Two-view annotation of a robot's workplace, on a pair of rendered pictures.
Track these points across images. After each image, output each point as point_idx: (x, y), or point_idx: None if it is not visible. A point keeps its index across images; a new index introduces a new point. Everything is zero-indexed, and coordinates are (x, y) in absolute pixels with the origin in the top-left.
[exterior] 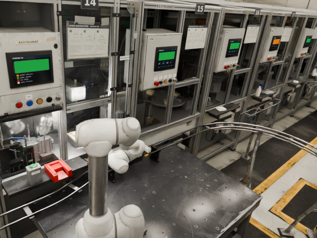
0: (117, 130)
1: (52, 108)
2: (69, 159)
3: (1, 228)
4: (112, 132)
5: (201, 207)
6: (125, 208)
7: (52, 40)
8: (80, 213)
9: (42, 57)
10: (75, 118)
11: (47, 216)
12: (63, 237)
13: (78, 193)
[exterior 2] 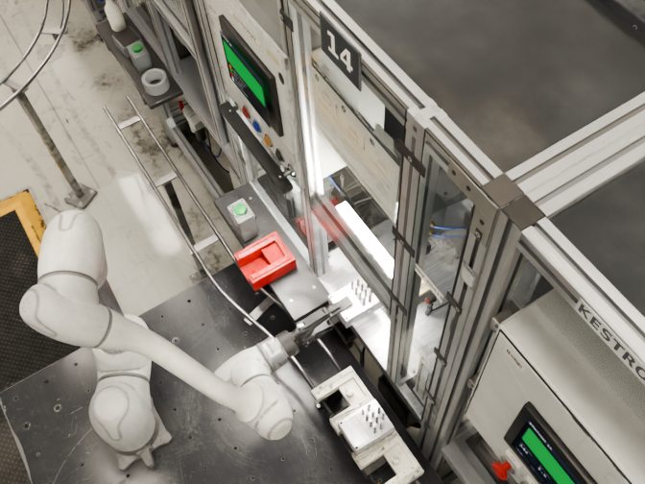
0: (37, 281)
1: (274, 173)
2: (318, 279)
3: (170, 214)
4: (37, 273)
5: None
6: (116, 390)
7: (274, 61)
8: (227, 338)
9: (253, 74)
10: None
11: (228, 283)
12: (176, 315)
13: (288, 329)
